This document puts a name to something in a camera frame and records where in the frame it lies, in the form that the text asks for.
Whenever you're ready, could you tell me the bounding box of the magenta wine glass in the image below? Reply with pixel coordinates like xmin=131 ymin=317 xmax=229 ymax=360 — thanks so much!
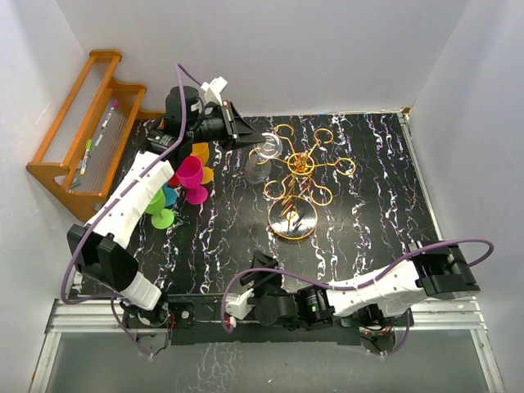
xmin=175 ymin=156 xmax=208 ymax=206

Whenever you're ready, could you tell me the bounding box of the green wine glass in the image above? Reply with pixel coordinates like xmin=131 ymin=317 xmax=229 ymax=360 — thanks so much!
xmin=146 ymin=189 xmax=174 ymax=230

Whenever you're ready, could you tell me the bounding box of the purple cap marker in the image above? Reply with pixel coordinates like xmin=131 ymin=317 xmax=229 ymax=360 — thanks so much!
xmin=101 ymin=99 xmax=119 ymax=130

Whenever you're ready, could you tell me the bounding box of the blue wine glass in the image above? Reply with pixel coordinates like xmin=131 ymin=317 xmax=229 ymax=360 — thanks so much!
xmin=162 ymin=184 xmax=178 ymax=208

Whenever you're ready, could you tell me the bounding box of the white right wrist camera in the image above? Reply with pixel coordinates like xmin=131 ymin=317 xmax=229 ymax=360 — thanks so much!
xmin=225 ymin=289 xmax=254 ymax=328

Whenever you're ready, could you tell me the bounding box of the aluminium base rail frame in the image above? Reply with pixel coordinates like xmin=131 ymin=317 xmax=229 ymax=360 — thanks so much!
xmin=31 ymin=283 xmax=505 ymax=392

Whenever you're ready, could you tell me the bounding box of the wooden tiered shelf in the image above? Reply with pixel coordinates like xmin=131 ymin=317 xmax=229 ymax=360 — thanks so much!
xmin=26 ymin=50 xmax=157 ymax=222

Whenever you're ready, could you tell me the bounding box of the red wine glass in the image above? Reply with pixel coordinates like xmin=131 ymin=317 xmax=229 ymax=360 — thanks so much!
xmin=167 ymin=174 xmax=180 ymax=188

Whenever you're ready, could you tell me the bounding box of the yellow orange wine glass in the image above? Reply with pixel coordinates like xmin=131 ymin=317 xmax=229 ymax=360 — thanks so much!
xmin=192 ymin=142 xmax=214 ymax=184

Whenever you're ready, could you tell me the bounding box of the gold wire glass rack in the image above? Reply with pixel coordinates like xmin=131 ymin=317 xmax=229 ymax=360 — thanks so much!
xmin=263 ymin=124 xmax=357 ymax=242

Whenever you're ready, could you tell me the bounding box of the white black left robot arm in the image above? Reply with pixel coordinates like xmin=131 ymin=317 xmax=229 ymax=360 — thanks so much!
xmin=67 ymin=77 xmax=264 ymax=327

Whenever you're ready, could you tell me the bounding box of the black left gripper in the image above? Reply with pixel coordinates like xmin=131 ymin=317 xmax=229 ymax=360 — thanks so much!
xmin=187 ymin=101 xmax=266 ymax=152

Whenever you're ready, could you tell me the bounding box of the green cap marker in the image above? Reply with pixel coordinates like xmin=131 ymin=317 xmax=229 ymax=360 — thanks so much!
xmin=80 ymin=139 xmax=93 ymax=176

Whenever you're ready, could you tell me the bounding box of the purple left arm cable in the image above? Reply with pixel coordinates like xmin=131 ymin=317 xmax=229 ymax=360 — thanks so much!
xmin=60 ymin=61 xmax=206 ymax=361

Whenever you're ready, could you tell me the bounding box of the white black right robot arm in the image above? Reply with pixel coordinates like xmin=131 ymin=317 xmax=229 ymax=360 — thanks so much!
xmin=224 ymin=241 xmax=480 ymax=331

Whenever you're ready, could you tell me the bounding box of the clear wine glass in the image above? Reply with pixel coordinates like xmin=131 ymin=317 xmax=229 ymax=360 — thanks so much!
xmin=245 ymin=133 xmax=282 ymax=184

